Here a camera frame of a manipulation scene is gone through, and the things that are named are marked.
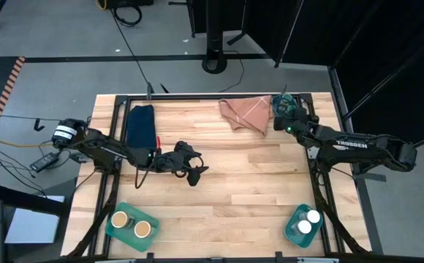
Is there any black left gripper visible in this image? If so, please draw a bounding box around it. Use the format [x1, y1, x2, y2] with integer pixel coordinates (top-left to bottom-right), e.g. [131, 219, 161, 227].
[144, 140, 210, 188]

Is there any white-lid spice jar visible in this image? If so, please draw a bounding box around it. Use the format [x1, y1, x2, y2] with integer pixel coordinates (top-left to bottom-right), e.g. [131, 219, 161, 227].
[290, 219, 313, 237]
[298, 209, 322, 226]

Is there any teal plastic bin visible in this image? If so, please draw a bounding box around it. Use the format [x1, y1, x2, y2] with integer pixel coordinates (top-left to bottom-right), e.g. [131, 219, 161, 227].
[271, 94, 304, 127]
[284, 203, 325, 249]
[104, 202, 161, 253]

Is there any pink folded cloth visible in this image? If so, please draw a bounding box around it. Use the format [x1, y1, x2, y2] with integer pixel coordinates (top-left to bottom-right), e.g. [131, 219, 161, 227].
[218, 95, 274, 137]

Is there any navy blue folded cloth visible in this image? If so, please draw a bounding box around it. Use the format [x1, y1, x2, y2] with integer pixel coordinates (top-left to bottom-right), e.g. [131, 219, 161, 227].
[125, 104, 158, 150]

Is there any grey partition foot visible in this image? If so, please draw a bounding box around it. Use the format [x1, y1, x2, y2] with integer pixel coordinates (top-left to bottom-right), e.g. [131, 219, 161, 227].
[354, 172, 387, 183]

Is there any black partition panel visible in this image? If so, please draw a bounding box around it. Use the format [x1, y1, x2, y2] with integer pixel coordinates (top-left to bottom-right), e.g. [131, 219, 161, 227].
[328, 36, 424, 175]
[188, 0, 249, 39]
[281, 0, 424, 69]
[244, 0, 304, 69]

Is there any black tower device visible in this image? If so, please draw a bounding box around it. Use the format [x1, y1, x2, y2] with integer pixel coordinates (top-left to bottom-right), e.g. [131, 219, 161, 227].
[201, 0, 229, 75]

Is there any black power adapter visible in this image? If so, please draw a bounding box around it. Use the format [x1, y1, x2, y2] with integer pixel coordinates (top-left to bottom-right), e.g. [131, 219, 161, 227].
[29, 152, 59, 173]

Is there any black side table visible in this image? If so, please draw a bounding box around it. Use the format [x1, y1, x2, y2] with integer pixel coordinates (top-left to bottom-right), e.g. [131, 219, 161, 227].
[0, 181, 72, 263]

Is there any white flat board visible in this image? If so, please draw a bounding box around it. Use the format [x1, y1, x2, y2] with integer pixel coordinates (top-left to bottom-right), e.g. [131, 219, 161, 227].
[4, 195, 66, 245]

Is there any orange black hazard tape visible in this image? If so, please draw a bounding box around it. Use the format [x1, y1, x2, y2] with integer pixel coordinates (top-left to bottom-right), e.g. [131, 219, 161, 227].
[0, 56, 26, 138]

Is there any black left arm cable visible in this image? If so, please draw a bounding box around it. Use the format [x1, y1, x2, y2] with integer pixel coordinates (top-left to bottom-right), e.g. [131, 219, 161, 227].
[134, 160, 151, 190]

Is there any thin black floor cable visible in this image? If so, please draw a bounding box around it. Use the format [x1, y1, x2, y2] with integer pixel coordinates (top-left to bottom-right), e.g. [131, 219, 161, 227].
[219, 50, 246, 94]

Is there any long black floor cable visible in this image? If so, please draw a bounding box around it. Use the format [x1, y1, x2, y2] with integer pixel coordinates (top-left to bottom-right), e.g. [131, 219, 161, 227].
[109, 7, 153, 88]

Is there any coiled black cable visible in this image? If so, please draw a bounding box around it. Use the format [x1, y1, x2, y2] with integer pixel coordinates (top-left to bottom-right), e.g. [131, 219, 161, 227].
[113, 4, 143, 28]

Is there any yellow floor cable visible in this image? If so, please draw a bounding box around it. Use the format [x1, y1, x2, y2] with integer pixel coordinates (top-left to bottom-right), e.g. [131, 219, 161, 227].
[0, 135, 50, 149]

